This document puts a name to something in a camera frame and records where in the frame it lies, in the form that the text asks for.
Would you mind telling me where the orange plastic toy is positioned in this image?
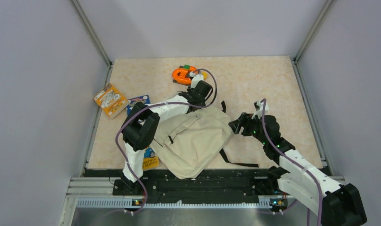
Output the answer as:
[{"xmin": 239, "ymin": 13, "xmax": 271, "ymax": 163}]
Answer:
[{"xmin": 172, "ymin": 65, "xmax": 197, "ymax": 86}]

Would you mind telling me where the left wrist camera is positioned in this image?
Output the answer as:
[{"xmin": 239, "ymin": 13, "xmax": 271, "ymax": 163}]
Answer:
[{"xmin": 189, "ymin": 72, "xmax": 204, "ymax": 88}]

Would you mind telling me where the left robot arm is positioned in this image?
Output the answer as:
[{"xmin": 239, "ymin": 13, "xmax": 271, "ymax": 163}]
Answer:
[{"xmin": 121, "ymin": 80, "xmax": 232, "ymax": 195}]

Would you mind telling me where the yellow treehouse book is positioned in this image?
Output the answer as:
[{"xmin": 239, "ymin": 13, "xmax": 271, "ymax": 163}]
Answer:
[{"xmin": 143, "ymin": 147, "xmax": 160, "ymax": 171}]

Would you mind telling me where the aluminium frame rail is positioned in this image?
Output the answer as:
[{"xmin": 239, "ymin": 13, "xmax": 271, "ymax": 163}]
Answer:
[
  {"xmin": 58, "ymin": 0, "xmax": 114, "ymax": 226},
  {"xmin": 291, "ymin": 0, "xmax": 336, "ymax": 176}
]

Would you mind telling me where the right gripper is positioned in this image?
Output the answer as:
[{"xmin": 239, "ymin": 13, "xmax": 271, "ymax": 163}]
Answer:
[{"xmin": 229, "ymin": 112, "xmax": 268, "ymax": 145}]

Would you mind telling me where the yellow toy block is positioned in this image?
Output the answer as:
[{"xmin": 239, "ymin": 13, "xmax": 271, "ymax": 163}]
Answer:
[{"xmin": 200, "ymin": 71, "xmax": 208, "ymax": 80}]

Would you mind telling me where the blue book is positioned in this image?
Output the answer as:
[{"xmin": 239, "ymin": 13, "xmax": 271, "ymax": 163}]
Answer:
[{"xmin": 126, "ymin": 95, "xmax": 151, "ymax": 117}]

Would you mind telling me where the orange book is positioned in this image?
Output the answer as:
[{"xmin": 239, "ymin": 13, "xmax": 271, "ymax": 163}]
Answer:
[{"xmin": 94, "ymin": 83, "xmax": 130, "ymax": 119}]

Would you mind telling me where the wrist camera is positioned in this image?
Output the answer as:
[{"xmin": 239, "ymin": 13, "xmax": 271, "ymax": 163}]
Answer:
[
  {"xmin": 189, "ymin": 72, "xmax": 204, "ymax": 88},
  {"xmin": 252, "ymin": 99, "xmax": 269, "ymax": 119}
]

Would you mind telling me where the aluminium frame rail left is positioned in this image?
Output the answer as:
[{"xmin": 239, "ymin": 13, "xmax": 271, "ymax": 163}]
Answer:
[{"xmin": 58, "ymin": 0, "xmax": 114, "ymax": 226}]

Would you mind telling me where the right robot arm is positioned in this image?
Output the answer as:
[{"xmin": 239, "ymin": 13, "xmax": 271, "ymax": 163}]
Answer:
[{"xmin": 229, "ymin": 113, "xmax": 367, "ymax": 226}]

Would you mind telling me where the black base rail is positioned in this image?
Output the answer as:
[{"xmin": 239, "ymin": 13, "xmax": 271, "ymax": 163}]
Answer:
[{"xmin": 84, "ymin": 166, "xmax": 286, "ymax": 205}]

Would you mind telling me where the aluminium frame rail right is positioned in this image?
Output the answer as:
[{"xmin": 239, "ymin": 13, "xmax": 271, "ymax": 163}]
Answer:
[{"xmin": 291, "ymin": 0, "xmax": 336, "ymax": 176}]

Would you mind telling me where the cream canvas backpack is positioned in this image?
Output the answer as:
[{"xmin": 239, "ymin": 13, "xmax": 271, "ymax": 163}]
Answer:
[{"xmin": 151, "ymin": 101, "xmax": 233, "ymax": 179}]

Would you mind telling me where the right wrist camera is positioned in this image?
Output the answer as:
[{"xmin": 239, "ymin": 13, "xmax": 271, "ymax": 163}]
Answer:
[{"xmin": 252, "ymin": 99, "xmax": 269, "ymax": 119}]

